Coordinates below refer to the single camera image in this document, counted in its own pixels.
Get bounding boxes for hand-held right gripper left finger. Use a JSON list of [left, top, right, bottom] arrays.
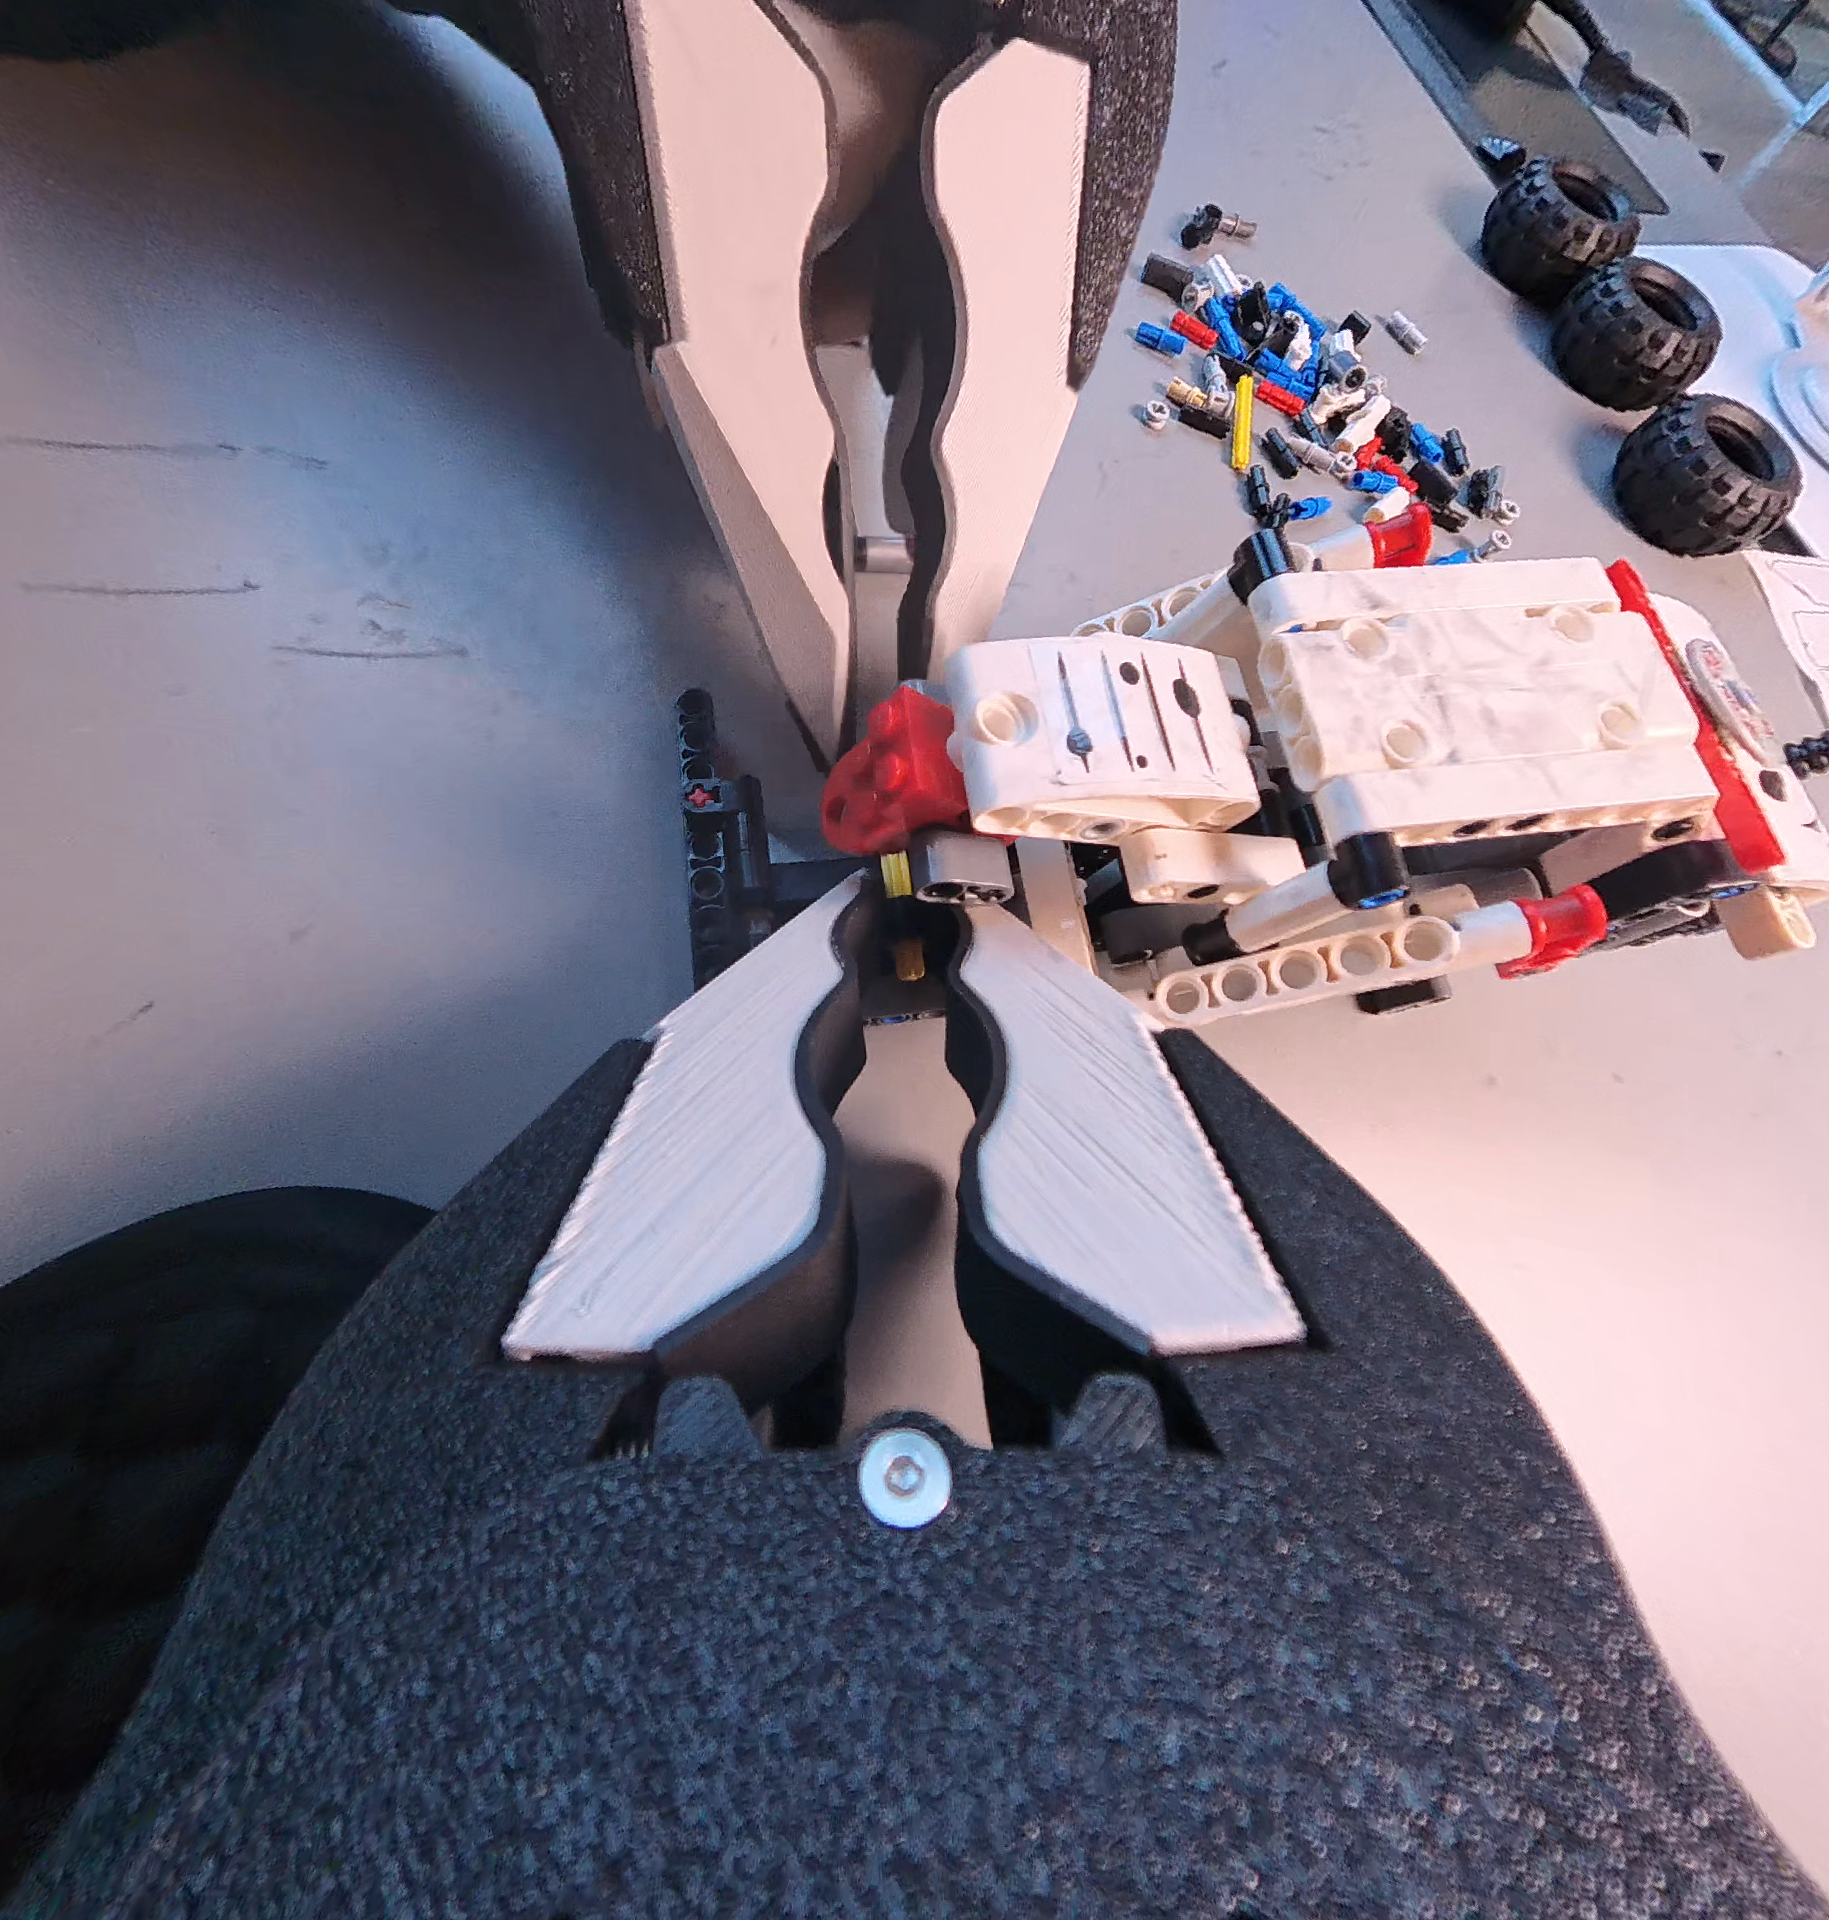
[[509, 877, 890, 1366]]

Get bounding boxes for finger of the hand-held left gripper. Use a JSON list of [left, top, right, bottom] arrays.
[[620, 0, 890, 766], [908, 29, 1096, 677]]

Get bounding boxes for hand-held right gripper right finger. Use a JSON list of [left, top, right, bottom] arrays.
[[934, 900, 1307, 1358]]

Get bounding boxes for toy brick vehicle model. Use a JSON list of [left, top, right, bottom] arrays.
[[668, 555, 1829, 1036]]

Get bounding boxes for grey desk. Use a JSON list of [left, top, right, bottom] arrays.
[[0, 0, 1829, 1920]]

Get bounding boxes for pile of small brick parts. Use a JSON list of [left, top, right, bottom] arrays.
[[1131, 194, 1523, 572]]

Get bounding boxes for black flat plate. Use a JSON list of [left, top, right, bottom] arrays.
[[1365, 0, 1756, 212]]

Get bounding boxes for black rubber tyre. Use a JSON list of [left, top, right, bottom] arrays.
[[1479, 157, 1643, 295], [1614, 390, 1808, 556], [1551, 255, 1726, 409]]

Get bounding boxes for white paper sheet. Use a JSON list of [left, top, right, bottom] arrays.
[[1745, 546, 1829, 796]]

